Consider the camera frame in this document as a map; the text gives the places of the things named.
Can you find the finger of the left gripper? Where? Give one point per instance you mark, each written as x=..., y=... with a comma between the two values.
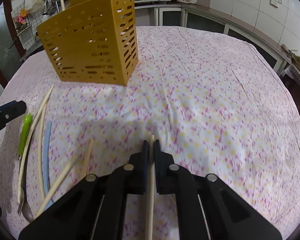
x=10, y=111

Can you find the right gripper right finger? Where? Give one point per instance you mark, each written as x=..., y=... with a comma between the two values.
x=207, y=207

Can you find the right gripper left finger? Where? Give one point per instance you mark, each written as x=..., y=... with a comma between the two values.
x=95, y=207

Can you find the green handled spoon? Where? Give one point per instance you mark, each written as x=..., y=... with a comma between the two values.
x=27, y=121

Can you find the light blue handled spoon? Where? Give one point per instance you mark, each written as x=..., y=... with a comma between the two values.
x=45, y=158

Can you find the kitchen faucet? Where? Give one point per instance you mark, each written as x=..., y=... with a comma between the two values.
x=50, y=7

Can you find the kitchen counter with cabinets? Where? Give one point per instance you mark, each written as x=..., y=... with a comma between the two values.
x=203, y=18

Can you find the cream chopstick under gripper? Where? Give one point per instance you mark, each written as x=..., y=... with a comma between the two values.
x=150, y=191

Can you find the cream chopstick beside blue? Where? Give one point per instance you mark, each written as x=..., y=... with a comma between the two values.
x=40, y=146

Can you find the dark glass door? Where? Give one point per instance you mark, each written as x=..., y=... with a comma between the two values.
x=11, y=48

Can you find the floral pink tablecloth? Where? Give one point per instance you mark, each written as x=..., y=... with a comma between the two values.
x=211, y=100

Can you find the yellow perforated utensil holder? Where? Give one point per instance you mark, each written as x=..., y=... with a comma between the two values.
x=92, y=41

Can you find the white wall socket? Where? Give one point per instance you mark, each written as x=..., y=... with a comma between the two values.
x=275, y=3

